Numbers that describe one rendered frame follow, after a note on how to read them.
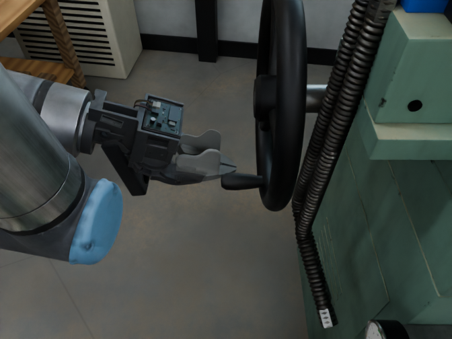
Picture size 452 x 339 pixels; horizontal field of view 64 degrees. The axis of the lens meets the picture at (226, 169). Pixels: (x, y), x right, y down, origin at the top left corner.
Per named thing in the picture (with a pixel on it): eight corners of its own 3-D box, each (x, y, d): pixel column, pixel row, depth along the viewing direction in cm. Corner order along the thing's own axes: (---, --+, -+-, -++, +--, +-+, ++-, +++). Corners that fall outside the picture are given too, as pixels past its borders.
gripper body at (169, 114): (184, 144, 44) (81, 118, 41) (169, 184, 51) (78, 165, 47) (189, 103, 49) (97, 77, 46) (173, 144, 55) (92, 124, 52)
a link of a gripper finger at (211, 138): (247, 148, 50) (183, 131, 48) (233, 173, 55) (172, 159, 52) (247, 132, 52) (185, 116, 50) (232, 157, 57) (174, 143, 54)
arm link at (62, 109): (38, 165, 46) (60, 114, 53) (78, 173, 48) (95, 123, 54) (35, 116, 40) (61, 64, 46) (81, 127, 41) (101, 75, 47)
